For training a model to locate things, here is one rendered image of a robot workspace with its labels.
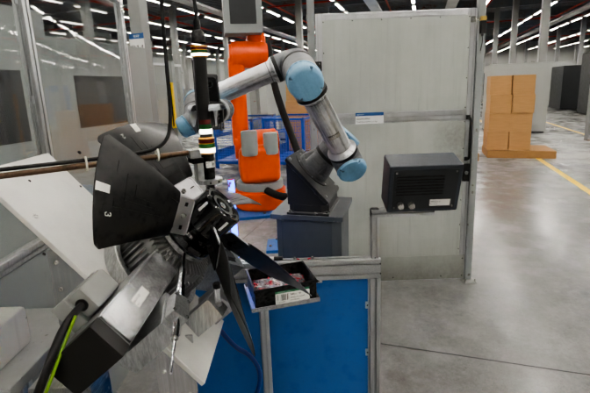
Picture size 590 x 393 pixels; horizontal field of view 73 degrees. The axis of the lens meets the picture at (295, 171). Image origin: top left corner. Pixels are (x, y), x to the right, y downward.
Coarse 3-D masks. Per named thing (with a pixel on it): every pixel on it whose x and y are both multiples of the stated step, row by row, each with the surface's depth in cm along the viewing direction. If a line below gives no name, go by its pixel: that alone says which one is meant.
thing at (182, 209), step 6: (180, 198) 95; (186, 198) 96; (180, 204) 95; (192, 204) 99; (180, 210) 95; (186, 210) 97; (192, 210) 99; (180, 216) 96; (174, 222) 94; (180, 222) 96; (186, 222) 98; (174, 228) 94; (186, 228) 98; (180, 234) 96
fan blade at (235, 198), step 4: (204, 188) 135; (216, 188) 137; (224, 192) 134; (228, 192) 136; (228, 196) 127; (232, 196) 128; (236, 196) 130; (240, 196) 132; (244, 196) 136; (232, 200) 123; (236, 200) 125; (240, 200) 127; (244, 200) 129; (248, 200) 132; (252, 200) 135; (236, 204) 119; (260, 204) 135
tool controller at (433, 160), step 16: (384, 160) 150; (400, 160) 145; (416, 160) 145; (432, 160) 144; (448, 160) 144; (384, 176) 151; (400, 176) 142; (416, 176) 142; (432, 176) 142; (448, 176) 142; (384, 192) 152; (400, 192) 145; (416, 192) 145; (432, 192) 145; (448, 192) 145; (400, 208) 146; (416, 208) 148; (432, 208) 148; (448, 208) 148
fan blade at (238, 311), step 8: (224, 248) 89; (224, 256) 90; (224, 264) 91; (216, 272) 99; (224, 272) 93; (232, 272) 86; (224, 280) 94; (232, 280) 79; (224, 288) 95; (232, 288) 76; (232, 296) 74; (232, 304) 91; (240, 304) 78; (240, 312) 75; (240, 320) 88; (240, 328) 90; (248, 336) 81; (248, 344) 87
